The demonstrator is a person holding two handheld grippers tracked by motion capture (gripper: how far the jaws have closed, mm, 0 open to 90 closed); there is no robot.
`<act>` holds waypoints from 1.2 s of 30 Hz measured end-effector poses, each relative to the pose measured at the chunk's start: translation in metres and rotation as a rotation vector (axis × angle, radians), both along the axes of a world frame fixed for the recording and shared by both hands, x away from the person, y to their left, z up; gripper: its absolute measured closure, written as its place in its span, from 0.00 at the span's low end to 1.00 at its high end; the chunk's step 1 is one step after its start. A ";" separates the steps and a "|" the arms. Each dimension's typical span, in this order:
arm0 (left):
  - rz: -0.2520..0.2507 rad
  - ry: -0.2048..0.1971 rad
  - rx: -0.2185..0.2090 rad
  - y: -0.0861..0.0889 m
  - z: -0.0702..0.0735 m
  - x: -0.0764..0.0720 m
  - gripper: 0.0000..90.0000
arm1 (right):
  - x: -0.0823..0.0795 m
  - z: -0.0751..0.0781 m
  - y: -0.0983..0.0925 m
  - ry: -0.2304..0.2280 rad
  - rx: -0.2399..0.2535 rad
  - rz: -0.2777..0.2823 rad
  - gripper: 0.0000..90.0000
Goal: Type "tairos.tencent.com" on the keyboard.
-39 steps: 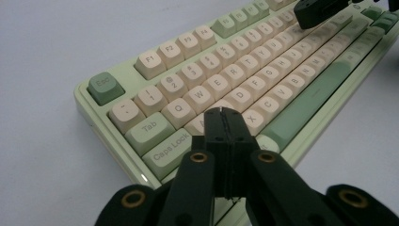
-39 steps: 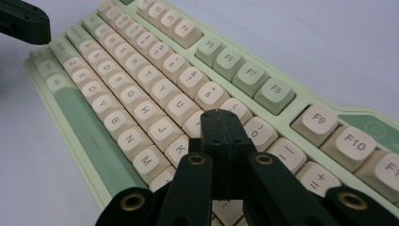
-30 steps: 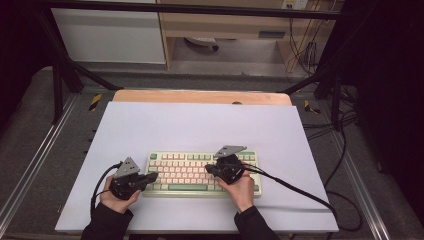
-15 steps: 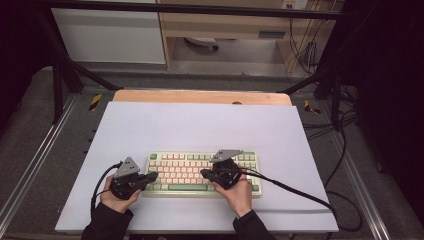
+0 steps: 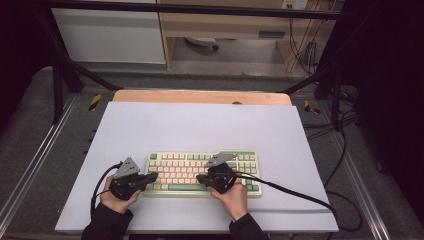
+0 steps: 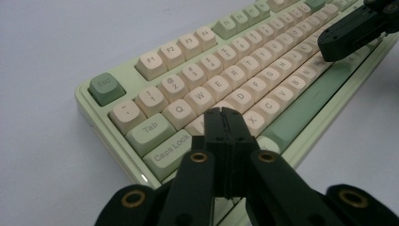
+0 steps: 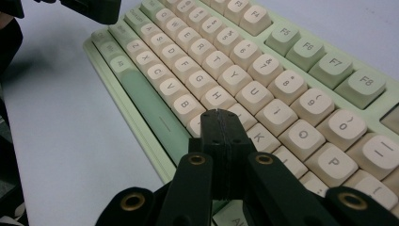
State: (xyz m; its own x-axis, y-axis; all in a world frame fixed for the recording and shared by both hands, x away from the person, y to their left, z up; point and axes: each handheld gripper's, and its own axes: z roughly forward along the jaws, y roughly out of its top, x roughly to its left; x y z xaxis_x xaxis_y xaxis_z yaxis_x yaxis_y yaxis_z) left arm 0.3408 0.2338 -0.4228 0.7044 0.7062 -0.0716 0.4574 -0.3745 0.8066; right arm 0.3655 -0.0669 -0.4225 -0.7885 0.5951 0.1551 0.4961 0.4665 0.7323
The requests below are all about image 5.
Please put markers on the green and cream keyboard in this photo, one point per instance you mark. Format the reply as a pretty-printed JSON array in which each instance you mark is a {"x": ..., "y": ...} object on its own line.
[{"x": 173, "y": 166}]

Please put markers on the dark curtain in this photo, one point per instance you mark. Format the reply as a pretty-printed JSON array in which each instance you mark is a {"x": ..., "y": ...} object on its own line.
[
  {"x": 393, "y": 100},
  {"x": 20, "y": 50}
]

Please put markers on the wooden table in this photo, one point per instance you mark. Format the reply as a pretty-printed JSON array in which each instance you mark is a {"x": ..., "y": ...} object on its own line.
[{"x": 200, "y": 97}]

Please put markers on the person's right hand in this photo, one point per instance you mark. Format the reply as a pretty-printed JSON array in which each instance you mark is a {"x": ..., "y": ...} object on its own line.
[{"x": 235, "y": 200}]

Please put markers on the white wall socket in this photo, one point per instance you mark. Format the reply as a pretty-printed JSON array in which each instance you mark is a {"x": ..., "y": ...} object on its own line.
[{"x": 295, "y": 4}]

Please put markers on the light wooden desk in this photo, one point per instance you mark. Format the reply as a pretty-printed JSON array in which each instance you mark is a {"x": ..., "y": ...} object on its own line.
[{"x": 216, "y": 25}]

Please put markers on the person's left hand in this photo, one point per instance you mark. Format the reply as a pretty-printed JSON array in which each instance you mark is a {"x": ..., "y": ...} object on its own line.
[{"x": 115, "y": 203}]

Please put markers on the black metal frame bar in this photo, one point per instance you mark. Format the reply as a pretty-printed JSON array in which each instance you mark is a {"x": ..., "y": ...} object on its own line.
[{"x": 200, "y": 9}]

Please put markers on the white cabinet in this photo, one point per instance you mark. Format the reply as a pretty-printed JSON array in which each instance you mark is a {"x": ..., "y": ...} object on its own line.
[{"x": 110, "y": 36}]

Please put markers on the aluminium rail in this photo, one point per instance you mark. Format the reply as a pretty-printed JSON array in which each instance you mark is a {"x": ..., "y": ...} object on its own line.
[
  {"x": 36, "y": 160},
  {"x": 358, "y": 180}
]

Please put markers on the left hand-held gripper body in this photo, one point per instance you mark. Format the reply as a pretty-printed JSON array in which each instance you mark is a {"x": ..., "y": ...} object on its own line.
[{"x": 126, "y": 185}]

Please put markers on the office chair base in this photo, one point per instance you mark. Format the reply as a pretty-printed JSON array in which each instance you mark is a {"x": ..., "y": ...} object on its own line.
[{"x": 201, "y": 41}]

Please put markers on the black metal stand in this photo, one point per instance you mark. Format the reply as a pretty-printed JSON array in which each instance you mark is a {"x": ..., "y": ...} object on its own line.
[
  {"x": 58, "y": 86},
  {"x": 335, "y": 96}
]

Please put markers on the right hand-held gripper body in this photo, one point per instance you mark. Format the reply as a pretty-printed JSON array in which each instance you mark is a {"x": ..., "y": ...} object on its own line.
[{"x": 221, "y": 176}]

